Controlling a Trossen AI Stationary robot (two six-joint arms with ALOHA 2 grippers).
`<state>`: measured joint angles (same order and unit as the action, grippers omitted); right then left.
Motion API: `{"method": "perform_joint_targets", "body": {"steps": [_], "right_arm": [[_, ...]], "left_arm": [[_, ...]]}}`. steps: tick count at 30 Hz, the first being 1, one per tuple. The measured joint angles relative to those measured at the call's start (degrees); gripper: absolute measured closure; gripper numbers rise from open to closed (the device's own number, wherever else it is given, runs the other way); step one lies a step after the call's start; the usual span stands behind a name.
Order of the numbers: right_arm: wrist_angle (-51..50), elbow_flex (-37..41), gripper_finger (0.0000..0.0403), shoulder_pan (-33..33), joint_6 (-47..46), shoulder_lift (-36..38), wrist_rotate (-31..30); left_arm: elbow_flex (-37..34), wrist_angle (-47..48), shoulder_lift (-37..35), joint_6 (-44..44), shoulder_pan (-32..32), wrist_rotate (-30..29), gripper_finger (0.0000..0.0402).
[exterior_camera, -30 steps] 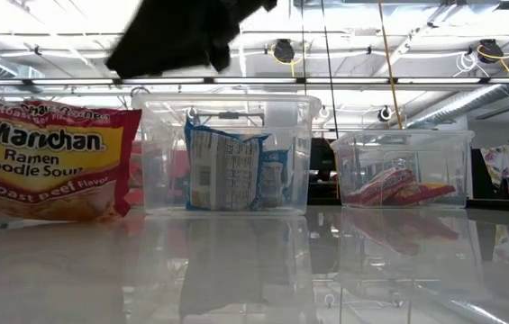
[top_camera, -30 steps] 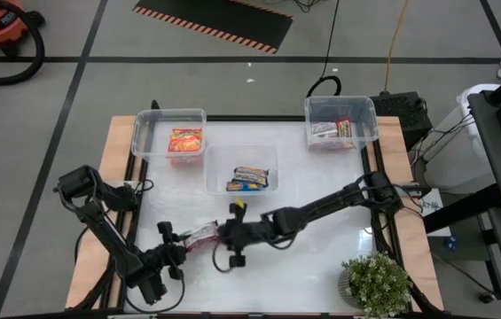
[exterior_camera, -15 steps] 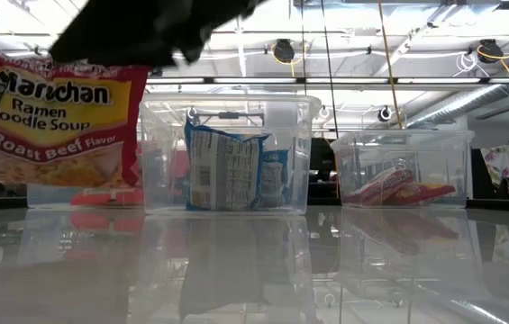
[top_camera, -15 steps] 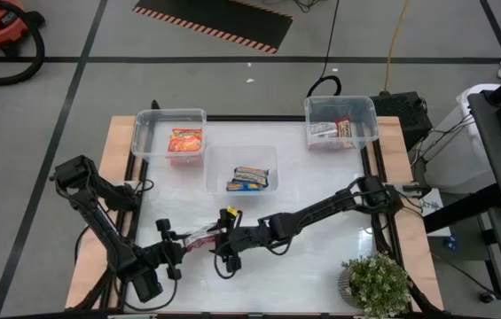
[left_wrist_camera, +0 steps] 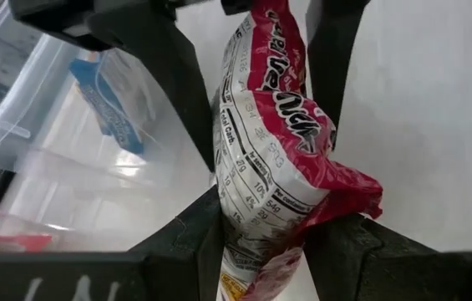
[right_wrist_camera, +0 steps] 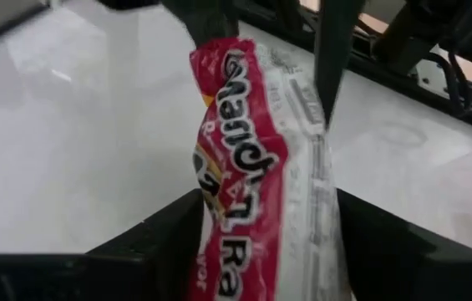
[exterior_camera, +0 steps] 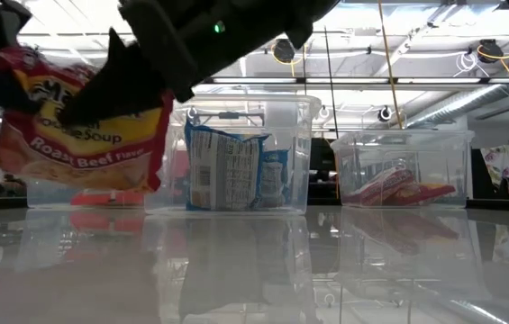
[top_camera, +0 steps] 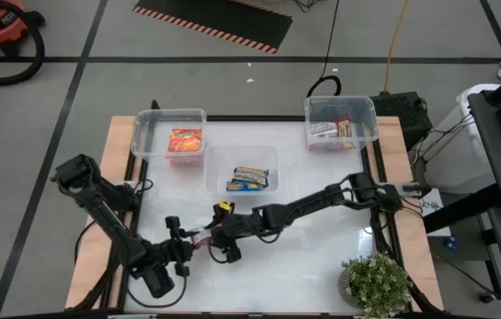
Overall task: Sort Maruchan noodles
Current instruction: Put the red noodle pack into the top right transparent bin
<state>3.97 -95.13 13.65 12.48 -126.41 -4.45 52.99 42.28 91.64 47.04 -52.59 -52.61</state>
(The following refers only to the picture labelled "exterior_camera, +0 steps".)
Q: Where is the black ceiling cable reel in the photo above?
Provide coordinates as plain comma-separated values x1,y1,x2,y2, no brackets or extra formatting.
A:
271,38,296,65
477,39,504,64

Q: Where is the silver ceiling air duct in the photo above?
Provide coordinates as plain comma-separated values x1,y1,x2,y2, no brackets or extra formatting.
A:
404,67,509,130

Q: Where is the yellow hanging cable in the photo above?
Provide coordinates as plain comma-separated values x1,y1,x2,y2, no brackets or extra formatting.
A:
377,0,404,131

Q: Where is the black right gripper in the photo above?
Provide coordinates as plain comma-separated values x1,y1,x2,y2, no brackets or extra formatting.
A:
59,0,341,128

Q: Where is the long ceiling light bar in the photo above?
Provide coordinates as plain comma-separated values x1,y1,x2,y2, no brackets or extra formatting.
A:
199,76,509,86

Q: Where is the roast beef ramen noodle pack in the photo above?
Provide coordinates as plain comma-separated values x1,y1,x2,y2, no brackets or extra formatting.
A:
341,166,417,207
382,182,458,207
0,44,175,194

